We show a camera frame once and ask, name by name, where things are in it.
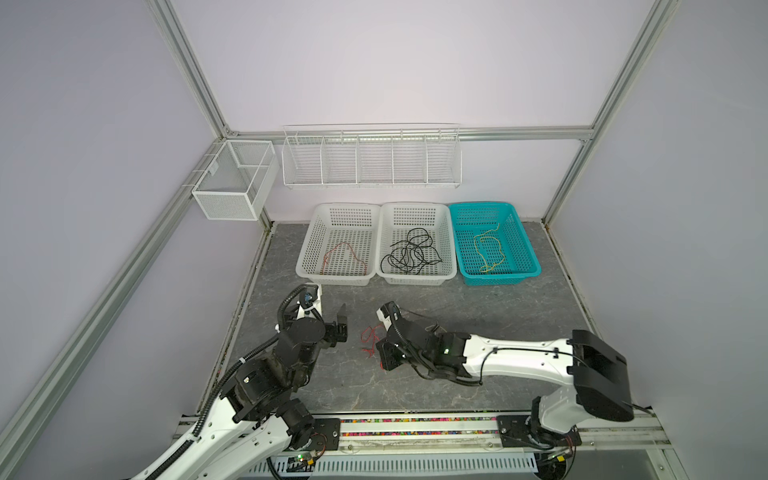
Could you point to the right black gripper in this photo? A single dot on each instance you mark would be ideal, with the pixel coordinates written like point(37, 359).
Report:
point(386, 350)

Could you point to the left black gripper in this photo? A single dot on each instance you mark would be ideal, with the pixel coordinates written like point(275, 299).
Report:
point(331, 330)

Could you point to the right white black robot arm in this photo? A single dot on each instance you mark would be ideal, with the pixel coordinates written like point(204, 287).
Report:
point(590, 376)

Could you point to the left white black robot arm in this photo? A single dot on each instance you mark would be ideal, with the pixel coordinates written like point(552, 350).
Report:
point(252, 414)

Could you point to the left white plastic basket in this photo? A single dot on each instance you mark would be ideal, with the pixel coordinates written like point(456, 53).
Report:
point(340, 245)

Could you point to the white plastic basket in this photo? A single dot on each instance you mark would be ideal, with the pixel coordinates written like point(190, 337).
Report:
point(340, 245)
point(416, 244)

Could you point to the middle white plastic basket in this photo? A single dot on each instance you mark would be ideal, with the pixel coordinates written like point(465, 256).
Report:
point(416, 244)

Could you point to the teal plastic basket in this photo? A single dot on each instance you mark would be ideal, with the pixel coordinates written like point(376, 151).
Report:
point(492, 246)

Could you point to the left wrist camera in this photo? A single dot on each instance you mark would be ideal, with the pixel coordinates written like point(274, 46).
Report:
point(309, 301)

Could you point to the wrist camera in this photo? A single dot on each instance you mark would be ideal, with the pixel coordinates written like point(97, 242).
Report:
point(309, 301)
point(388, 314)

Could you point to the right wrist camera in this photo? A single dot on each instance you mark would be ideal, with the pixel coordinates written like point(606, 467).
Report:
point(388, 314)

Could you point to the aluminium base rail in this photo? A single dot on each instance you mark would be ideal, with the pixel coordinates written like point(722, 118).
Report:
point(448, 433)

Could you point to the white vented cable duct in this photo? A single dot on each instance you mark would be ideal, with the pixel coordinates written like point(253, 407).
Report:
point(426, 466)

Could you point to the white wire wall shelf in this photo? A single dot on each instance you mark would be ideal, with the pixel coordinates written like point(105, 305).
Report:
point(418, 155)

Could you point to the white mesh wall box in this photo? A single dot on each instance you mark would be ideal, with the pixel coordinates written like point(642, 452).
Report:
point(236, 182)

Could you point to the aluminium frame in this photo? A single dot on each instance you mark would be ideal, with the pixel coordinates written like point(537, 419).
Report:
point(35, 413)

